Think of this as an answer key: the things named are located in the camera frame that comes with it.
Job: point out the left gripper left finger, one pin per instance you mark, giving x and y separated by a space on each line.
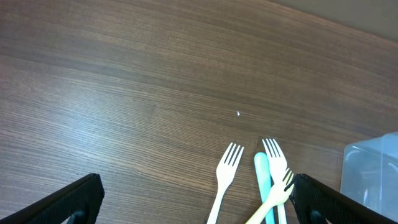
78 202

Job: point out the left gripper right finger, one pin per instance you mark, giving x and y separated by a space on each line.
315 202

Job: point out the yellow fork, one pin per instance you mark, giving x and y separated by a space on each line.
278 195

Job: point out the white fork pile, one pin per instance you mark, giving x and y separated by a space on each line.
277 166

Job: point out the light blue fork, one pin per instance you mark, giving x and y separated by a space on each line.
261 165

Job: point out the clear plastic container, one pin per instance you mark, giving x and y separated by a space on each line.
369 174

